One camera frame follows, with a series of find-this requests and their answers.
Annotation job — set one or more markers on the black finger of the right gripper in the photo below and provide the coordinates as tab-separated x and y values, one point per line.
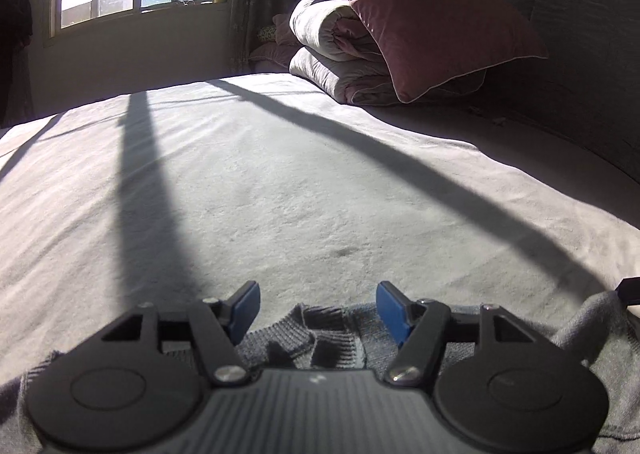
628	291

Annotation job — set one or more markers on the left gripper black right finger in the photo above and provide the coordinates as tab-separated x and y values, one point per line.
422	330

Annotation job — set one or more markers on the grey bed sheet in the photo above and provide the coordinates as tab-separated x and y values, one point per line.
171	195

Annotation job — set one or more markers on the maroon velvet pillow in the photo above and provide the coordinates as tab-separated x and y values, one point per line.
427	43

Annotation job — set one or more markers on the dark clothes hanging in corner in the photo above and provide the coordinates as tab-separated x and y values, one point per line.
16	32

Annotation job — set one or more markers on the grey knit sweater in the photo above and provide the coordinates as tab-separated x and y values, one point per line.
602	334

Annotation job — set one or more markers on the pink bedding pile by curtain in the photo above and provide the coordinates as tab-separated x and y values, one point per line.
277	44

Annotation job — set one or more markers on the grey quilted headboard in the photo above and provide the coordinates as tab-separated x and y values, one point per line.
588	88

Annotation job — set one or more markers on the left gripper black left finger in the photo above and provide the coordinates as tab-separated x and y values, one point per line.
211	326

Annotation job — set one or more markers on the folded white pink quilt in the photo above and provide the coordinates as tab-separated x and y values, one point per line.
338	54

